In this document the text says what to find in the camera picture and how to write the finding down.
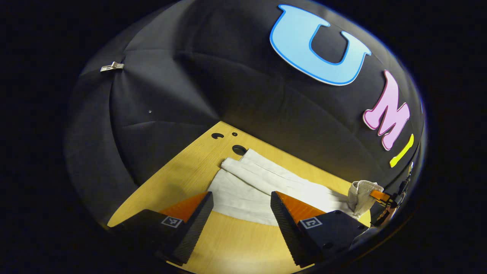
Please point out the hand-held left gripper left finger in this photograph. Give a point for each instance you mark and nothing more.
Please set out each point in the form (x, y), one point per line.
(196, 228)

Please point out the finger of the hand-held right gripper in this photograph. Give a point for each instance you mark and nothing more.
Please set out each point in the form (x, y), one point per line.
(380, 195)
(385, 217)

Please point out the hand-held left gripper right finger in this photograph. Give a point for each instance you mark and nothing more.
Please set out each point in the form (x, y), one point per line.
(287, 232)

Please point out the black backdrop cloth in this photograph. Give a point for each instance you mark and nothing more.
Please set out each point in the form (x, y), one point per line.
(228, 76)

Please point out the white jeans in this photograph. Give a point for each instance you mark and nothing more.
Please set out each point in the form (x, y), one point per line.
(251, 190)

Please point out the white metal clip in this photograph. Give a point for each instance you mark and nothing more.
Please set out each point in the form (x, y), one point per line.
(112, 67)

